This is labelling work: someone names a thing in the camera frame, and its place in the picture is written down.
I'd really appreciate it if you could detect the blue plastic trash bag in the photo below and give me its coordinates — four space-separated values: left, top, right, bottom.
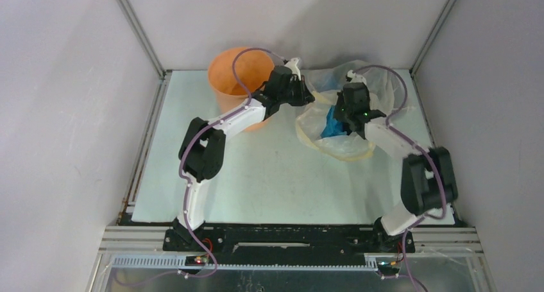
320 107 352 139

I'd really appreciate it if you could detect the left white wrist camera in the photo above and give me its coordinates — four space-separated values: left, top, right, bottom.
284 57 302 81

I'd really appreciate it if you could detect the aluminium corner post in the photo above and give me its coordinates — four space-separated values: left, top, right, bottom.
410 0 458 77
116 0 166 79

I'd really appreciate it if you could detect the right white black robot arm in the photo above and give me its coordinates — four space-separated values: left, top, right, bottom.
334 82 458 252

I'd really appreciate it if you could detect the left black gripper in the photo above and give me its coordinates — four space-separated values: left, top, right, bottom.
278 76 314 107

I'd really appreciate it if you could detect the translucent white plastic bag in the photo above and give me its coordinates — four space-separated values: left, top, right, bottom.
295 60 407 162

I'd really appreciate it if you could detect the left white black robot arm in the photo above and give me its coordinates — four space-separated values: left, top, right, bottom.
177 58 315 251

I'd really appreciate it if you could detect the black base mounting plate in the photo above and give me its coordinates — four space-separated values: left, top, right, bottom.
162 222 415 267

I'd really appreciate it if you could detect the left aluminium corner post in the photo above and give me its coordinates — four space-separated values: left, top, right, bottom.
116 0 166 79

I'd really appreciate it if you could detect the left side aluminium rail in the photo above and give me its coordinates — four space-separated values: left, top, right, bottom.
115 70 172 225

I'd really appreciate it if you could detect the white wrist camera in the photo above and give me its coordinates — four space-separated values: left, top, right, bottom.
346 70 359 83
284 57 302 81

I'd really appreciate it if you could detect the right aluminium corner post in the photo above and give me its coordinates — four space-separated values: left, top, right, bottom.
410 0 458 77

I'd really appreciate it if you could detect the orange plastic trash bin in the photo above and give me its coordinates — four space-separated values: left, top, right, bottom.
208 47 275 114

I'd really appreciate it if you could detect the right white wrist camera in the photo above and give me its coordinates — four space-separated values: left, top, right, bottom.
346 70 359 83

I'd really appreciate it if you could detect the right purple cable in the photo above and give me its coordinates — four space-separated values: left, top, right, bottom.
355 64 449 292

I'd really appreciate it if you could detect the aluminium frame rail front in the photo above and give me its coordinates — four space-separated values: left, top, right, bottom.
94 223 486 272

